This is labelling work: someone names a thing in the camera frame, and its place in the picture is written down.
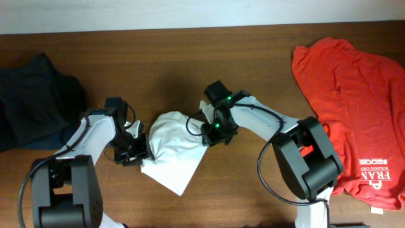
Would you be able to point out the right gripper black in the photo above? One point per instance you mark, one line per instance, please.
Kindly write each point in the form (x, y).
(211, 136)

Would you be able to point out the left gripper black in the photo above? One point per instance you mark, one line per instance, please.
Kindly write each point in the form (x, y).
(139, 151)

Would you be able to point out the white printed t-shirt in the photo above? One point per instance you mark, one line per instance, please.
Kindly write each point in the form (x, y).
(177, 149)

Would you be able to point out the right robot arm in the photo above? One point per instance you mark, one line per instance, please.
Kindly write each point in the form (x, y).
(307, 160)

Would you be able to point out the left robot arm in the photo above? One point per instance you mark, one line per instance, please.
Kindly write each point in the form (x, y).
(65, 189)

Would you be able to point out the dark folded clothes pile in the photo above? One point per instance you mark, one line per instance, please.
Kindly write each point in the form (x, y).
(40, 107)

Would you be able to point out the red t-shirt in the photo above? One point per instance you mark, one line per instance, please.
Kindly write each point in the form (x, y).
(359, 99)

